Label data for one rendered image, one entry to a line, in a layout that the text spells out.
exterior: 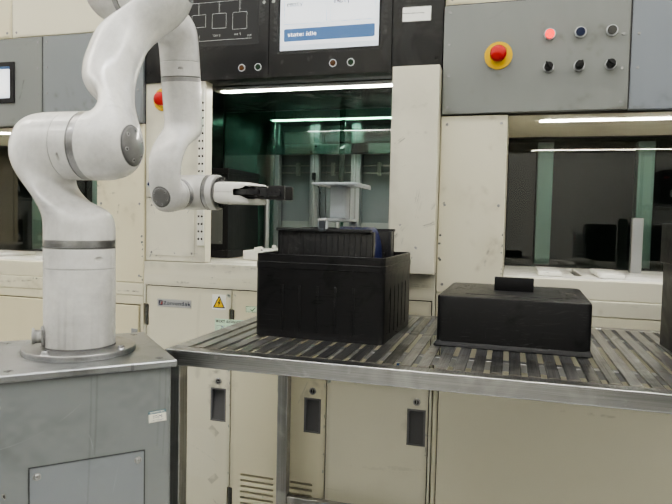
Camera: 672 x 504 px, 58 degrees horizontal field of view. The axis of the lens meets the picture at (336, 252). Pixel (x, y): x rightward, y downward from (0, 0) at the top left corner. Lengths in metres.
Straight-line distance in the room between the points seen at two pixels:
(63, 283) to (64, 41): 1.17
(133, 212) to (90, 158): 0.86
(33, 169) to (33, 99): 1.04
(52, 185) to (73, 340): 0.27
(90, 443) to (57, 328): 0.20
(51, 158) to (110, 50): 0.24
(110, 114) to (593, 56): 1.12
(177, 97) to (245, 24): 0.45
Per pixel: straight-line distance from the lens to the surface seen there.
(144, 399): 1.09
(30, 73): 2.21
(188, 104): 1.46
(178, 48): 1.47
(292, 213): 2.66
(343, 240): 1.23
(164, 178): 1.40
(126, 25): 1.27
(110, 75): 1.19
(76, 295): 1.11
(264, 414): 1.82
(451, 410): 1.67
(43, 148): 1.14
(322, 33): 1.75
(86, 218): 1.11
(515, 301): 1.20
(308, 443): 1.79
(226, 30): 1.86
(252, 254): 1.96
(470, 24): 1.67
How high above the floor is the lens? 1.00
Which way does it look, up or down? 3 degrees down
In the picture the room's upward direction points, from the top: 1 degrees clockwise
